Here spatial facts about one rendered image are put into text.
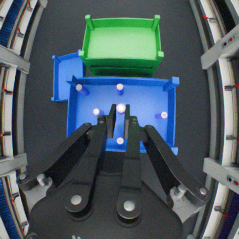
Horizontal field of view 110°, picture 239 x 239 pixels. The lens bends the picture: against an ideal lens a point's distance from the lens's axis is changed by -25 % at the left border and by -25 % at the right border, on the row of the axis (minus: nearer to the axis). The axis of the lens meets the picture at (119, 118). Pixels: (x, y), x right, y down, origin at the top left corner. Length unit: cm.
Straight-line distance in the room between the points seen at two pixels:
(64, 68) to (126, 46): 48
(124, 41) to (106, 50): 9
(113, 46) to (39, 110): 65
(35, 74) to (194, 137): 119
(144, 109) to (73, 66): 61
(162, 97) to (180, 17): 86
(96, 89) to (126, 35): 30
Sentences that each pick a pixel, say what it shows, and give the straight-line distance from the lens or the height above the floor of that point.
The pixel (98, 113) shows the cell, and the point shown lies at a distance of 29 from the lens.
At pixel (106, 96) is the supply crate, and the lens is 36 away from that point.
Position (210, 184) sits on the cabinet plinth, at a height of 5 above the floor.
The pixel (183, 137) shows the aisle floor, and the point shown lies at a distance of 77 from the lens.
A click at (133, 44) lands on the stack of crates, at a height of 24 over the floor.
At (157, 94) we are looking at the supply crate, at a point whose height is 32.
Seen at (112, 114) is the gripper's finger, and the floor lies 51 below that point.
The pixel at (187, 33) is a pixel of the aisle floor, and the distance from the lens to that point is 104.
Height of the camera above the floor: 67
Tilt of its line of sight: 87 degrees down
